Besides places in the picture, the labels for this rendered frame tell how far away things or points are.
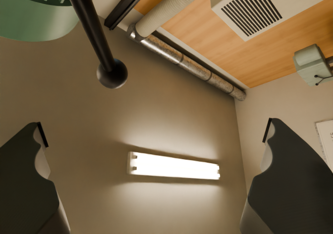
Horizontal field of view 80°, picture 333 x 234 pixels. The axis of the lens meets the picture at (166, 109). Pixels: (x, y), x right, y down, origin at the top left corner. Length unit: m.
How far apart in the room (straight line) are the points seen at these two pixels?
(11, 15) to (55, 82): 1.40
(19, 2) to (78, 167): 1.39
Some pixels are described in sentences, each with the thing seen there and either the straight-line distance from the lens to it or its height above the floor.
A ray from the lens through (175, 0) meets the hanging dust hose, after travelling 1.78.
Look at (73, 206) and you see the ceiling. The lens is 1.58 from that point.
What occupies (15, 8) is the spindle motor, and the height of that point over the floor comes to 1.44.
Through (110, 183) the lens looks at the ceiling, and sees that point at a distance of 1.68.
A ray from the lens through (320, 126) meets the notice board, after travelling 3.02.
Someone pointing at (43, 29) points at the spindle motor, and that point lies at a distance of 0.31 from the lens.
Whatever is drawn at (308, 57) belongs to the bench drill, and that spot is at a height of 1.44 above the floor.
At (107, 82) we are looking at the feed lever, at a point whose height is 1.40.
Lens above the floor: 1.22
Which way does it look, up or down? 43 degrees up
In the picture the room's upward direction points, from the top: 112 degrees counter-clockwise
